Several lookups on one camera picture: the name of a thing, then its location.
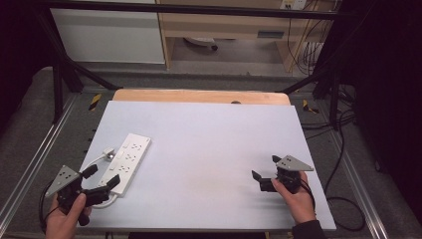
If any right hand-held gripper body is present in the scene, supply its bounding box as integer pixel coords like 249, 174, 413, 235
274, 154, 315, 195

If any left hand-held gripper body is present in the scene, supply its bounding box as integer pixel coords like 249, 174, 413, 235
44, 164, 101, 227

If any white power strip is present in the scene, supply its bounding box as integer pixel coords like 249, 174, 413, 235
98, 132, 152, 198

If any person's left hand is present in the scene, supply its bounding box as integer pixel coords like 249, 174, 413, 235
45, 193, 93, 239

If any person's right hand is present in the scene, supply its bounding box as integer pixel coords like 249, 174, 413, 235
271, 170, 317, 226

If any white plug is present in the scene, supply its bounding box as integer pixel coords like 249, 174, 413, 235
102, 147, 116, 162

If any yellow black tape marker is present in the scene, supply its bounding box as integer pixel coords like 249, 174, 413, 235
88, 93, 103, 113
302, 99, 320, 115

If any wooden table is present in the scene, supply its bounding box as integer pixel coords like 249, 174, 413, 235
111, 88, 292, 107

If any black curtain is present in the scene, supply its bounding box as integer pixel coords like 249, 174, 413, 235
326, 0, 422, 217
0, 0, 56, 133

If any light wooden desk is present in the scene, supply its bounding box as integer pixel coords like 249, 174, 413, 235
154, 0, 336, 73

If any white cabinet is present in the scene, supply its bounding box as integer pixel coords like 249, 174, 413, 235
49, 0, 166, 65

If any white chair base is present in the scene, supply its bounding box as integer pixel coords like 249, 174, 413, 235
183, 37, 220, 52

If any white power strip cable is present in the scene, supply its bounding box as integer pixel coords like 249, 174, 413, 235
79, 154, 119, 210

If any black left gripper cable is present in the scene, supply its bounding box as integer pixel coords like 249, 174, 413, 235
38, 178, 61, 233

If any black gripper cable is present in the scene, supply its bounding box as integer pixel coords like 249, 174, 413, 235
299, 177, 317, 213
38, 178, 61, 233

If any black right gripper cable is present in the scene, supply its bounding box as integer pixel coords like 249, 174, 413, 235
299, 177, 317, 213

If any black floor cable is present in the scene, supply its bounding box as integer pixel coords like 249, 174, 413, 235
300, 99, 367, 233

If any aluminium rail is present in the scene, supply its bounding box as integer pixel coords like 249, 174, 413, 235
326, 130, 389, 239
0, 94, 78, 227

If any bundle of hanging cables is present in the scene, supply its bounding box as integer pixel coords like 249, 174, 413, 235
287, 0, 332, 77

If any white wall socket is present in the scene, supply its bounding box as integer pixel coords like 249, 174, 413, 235
280, 0, 308, 11

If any black metal frame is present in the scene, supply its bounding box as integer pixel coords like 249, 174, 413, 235
33, 0, 354, 130

